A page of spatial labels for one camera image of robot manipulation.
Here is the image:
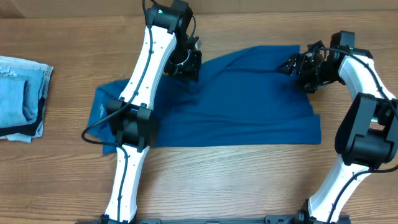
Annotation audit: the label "dark blue t-shirt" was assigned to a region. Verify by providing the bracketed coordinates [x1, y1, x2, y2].
[86, 45, 322, 155]

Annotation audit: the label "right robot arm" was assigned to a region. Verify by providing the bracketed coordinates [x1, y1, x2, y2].
[264, 30, 397, 224]

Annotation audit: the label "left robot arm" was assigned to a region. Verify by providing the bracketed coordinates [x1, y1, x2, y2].
[101, 1, 201, 223]

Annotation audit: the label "folded light blue jeans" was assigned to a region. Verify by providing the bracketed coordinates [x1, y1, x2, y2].
[1, 56, 53, 143]

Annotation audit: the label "folded black garment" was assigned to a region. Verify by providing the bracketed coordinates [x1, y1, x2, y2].
[1, 97, 46, 136]

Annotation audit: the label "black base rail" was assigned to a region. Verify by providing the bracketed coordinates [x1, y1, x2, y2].
[76, 215, 351, 224]

